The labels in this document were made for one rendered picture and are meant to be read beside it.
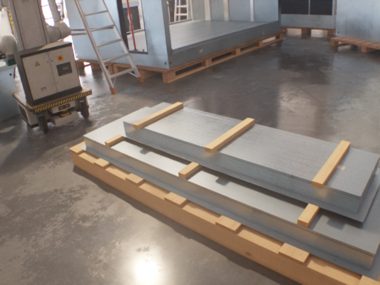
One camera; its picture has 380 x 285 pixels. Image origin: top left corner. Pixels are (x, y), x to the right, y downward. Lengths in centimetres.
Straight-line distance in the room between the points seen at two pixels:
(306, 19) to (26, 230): 728
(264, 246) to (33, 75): 270
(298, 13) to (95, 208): 695
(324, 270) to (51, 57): 299
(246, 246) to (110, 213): 90
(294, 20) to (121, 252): 717
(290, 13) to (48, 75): 615
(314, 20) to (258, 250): 692
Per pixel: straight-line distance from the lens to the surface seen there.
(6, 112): 436
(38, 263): 191
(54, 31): 401
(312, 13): 804
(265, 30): 673
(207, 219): 168
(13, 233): 221
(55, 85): 348
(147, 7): 457
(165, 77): 444
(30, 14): 381
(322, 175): 153
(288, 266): 154
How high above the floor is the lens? 125
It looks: 27 degrees down
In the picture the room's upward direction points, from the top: 6 degrees counter-clockwise
